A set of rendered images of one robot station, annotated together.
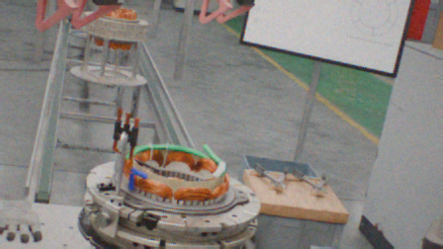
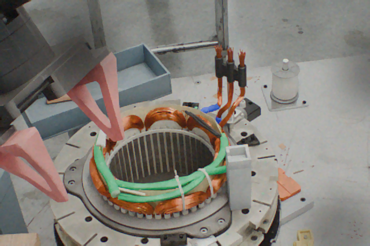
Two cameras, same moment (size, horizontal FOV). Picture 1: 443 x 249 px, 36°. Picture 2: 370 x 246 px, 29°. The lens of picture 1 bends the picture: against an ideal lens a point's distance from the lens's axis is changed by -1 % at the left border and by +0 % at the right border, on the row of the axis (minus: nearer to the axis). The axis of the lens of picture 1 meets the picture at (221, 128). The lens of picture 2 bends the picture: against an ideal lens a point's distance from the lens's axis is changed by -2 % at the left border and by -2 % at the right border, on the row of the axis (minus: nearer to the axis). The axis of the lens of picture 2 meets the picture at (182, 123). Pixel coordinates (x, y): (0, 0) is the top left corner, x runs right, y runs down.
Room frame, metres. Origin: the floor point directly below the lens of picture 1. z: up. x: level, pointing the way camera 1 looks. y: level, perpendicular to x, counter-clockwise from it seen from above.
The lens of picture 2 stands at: (1.88, 0.22, 1.81)
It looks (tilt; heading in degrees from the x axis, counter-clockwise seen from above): 41 degrees down; 190
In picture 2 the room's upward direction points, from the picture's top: 5 degrees counter-clockwise
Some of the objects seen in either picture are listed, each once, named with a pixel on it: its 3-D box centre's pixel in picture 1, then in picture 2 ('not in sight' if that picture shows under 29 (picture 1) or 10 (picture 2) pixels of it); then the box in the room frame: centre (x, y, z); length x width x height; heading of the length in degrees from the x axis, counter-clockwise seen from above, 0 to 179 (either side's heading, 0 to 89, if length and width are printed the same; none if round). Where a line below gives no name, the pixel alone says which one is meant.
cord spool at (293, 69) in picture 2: not in sight; (285, 81); (0.62, 0.24, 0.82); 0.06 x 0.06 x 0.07
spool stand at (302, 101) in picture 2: not in sight; (285, 78); (0.62, 0.24, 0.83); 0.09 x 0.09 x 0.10; 14
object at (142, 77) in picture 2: not in sight; (102, 142); (0.94, -0.09, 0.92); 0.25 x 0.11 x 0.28; 123
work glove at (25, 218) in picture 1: (21, 217); not in sight; (1.58, 0.46, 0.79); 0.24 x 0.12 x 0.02; 14
